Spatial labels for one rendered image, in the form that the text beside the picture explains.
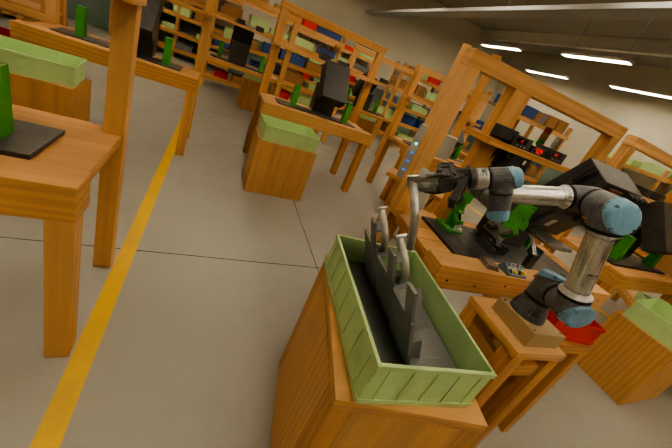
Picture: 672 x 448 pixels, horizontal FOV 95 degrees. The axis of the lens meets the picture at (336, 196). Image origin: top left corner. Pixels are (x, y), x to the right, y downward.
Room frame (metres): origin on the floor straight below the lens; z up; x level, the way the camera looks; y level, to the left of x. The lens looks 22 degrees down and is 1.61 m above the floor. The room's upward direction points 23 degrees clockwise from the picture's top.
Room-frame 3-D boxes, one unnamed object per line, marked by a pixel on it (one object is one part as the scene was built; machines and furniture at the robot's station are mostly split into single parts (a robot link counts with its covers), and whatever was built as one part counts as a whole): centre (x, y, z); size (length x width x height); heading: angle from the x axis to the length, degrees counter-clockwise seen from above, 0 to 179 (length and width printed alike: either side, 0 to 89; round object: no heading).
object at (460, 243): (2.03, -1.19, 0.89); 1.10 x 0.42 x 0.02; 113
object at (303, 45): (7.92, 2.70, 1.12); 3.01 x 0.54 x 2.24; 117
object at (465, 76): (2.31, -1.07, 1.36); 1.49 x 0.09 x 0.97; 113
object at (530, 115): (7.60, -3.29, 1.14); 2.45 x 0.55 x 2.28; 117
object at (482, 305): (1.26, -1.02, 0.83); 0.32 x 0.32 x 0.04; 23
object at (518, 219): (1.95, -1.15, 1.17); 0.13 x 0.12 x 0.20; 113
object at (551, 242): (1.97, -1.30, 1.11); 0.39 x 0.16 x 0.03; 23
